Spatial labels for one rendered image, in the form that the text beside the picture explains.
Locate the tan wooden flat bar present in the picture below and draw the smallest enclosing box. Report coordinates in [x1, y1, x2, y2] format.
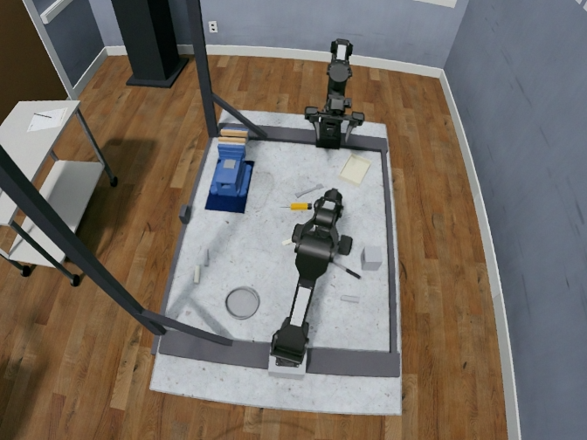
[218, 137, 245, 143]

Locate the dark blue flat mat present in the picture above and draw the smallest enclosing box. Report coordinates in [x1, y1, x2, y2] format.
[204, 161, 254, 213]

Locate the cream shallow open tray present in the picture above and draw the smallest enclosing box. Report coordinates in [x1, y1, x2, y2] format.
[338, 153, 371, 188]

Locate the light wood flat bar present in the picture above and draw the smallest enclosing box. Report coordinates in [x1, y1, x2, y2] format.
[221, 129, 247, 137]

